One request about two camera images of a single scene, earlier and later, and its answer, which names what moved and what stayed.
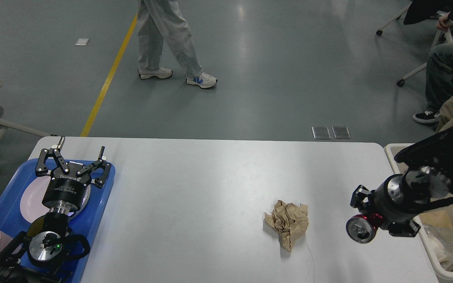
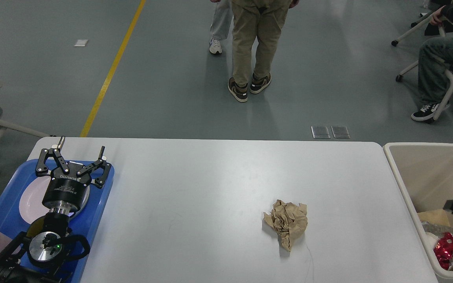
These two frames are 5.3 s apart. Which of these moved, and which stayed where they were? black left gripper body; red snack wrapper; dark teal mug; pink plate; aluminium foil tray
Moved: red snack wrapper
Stayed: dark teal mug; pink plate; black left gripper body; aluminium foil tray
